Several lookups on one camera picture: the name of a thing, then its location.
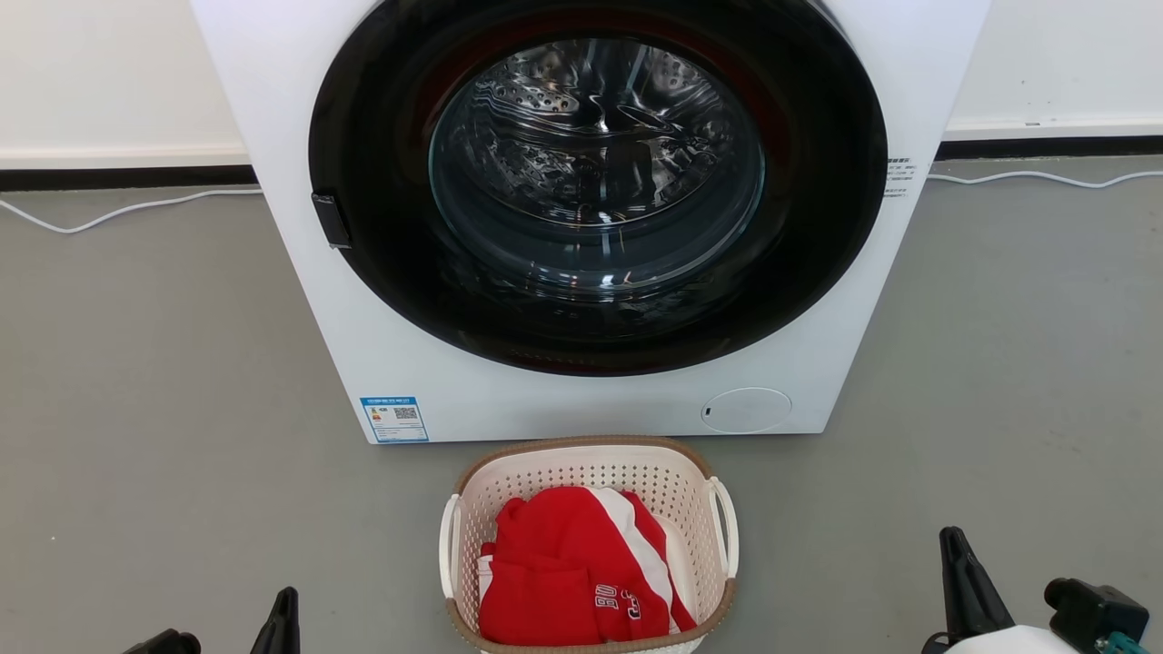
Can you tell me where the black round washer door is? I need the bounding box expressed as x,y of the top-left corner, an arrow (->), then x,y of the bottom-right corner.
308,0 -> 889,377

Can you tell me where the round white filter cover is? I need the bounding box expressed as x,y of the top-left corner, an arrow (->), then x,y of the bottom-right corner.
701,388 -> 792,434

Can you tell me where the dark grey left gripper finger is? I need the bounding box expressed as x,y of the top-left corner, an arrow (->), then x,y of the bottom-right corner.
250,587 -> 301,654

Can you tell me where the white perforated laundry basket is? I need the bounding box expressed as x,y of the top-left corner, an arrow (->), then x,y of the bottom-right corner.
439,436 -> 740,654

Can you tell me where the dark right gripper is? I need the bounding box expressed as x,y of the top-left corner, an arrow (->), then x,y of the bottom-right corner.
922,527 -> 1016,654

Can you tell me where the steel washer drum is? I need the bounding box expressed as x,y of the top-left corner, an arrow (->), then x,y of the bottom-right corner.
429,38 -> 766,296

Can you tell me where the white front-loading washing machine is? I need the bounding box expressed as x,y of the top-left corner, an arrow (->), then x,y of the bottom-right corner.
189,0 -> 993,445

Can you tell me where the red and white garment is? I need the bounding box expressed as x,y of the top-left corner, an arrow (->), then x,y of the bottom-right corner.
478,486 -> 698,647

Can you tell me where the white power cable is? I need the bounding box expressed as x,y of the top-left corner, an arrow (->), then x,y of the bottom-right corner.
0,187 -> 264,235
927,170 -> 1163,190

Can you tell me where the blue energy label sticker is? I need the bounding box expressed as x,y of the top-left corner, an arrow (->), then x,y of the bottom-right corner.
360,396 -> 430,444

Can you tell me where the black door handle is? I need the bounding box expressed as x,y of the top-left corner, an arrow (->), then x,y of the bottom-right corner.
312,191 -> 353,250

